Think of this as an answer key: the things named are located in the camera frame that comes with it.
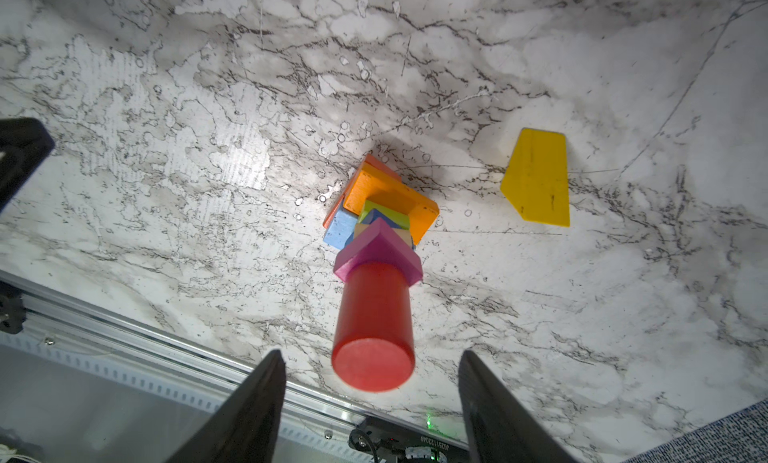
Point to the dark blue wood cube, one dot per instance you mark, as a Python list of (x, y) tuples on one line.
[(376, 215)]

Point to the lime green wood cube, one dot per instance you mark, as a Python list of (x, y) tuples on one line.
[(399, 217)]

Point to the small natural wood cube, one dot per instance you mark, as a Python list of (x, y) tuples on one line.
[(404, 234)]

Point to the yellow wedge wood block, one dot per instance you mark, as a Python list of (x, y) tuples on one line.
[(536, 179)]

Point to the orange wood block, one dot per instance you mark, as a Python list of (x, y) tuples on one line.
[(378, 188)]

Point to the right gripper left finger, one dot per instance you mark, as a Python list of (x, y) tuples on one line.
[(246, 426)]

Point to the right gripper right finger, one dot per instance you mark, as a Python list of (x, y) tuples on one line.
[(498, 427)]

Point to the magenta wood cube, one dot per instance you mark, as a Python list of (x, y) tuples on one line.
[(379, 243)]

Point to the red-orange wood block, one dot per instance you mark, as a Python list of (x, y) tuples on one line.
[(352, 187)]

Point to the red wood cylinder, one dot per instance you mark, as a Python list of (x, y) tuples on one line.
[(373, 347)]

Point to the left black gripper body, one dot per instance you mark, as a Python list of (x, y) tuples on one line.
[(25, 144)]

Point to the light blue wood block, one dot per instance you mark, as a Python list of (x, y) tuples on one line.
[(341, 228)]

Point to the aluminium mounting rail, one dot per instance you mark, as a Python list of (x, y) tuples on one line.
[(84, 384)]

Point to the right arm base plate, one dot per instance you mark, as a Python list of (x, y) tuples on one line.
[(386, 441)]

